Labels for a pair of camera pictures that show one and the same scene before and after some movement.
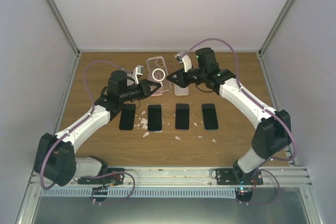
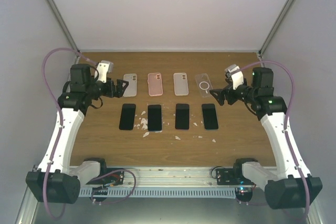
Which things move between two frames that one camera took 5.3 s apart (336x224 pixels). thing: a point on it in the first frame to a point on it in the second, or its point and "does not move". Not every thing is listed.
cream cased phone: (180, 91) does not move
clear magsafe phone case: (157, 72) to (204, 84)
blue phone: (154, 117) does not move
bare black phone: (210, 116) does not move
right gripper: (180, 80) to (221, 98)
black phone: (127, 118) does not move
